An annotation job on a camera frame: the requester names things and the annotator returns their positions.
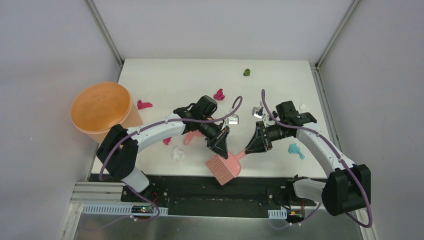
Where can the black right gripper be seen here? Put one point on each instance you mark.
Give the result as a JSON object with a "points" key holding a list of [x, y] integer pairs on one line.
{"points": [[257, 144]]}

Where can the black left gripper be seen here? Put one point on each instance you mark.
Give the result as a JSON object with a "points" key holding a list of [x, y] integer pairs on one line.
{"points": [[218, 138]]}

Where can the pink hand brush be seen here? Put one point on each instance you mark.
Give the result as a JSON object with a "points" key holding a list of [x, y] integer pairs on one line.
{"points": [[225, 169]]}

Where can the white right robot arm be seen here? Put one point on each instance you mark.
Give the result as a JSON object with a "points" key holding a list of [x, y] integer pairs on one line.
{"points": [[348, 185]]}

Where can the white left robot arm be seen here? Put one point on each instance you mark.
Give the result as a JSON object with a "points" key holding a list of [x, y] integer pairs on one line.
{"points": [[119, 149]]}

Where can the pink plastic dustpan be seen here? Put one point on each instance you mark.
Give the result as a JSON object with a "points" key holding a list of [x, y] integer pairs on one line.
{"points": [[191, 135]]}

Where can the light blue paper scrap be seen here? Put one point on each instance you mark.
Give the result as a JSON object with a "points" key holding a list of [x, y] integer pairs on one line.
{"points": [[296, 150]]}

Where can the white paper scrap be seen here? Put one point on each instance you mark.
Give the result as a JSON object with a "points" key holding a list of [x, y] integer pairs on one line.
{"points": [[178, 155]]}

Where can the magenta paper scrap small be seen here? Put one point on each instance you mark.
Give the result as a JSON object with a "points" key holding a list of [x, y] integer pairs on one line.
{"points": [[167, 141]]}

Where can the magenta paper scrap centre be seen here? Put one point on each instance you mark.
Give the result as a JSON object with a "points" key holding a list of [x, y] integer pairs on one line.
{"points": [[219, 95]]}

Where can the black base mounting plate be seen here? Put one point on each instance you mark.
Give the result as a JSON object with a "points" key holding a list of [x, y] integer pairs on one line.
{"points": [[203, 196]]}

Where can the green paper scrap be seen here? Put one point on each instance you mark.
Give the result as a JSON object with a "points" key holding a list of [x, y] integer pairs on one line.
{"points": [[247, 72]]}

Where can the magenta paper scrap by bucket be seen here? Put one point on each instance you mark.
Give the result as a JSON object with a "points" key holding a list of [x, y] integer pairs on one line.
{"points": [[143, 105]]}

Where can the orange plastic bucket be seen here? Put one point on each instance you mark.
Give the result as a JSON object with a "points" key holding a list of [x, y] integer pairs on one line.
{"points": [[100, 107]]}

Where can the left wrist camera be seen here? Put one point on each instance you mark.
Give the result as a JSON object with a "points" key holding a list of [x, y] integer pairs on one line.
{"points": [[232, 119]]}

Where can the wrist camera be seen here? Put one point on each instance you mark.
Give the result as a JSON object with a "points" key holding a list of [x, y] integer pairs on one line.
{"points": [[258, 111], [232, 119]]}

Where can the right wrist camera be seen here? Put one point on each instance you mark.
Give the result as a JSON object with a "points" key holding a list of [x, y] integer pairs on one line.
{"points": [[258, 111]]}

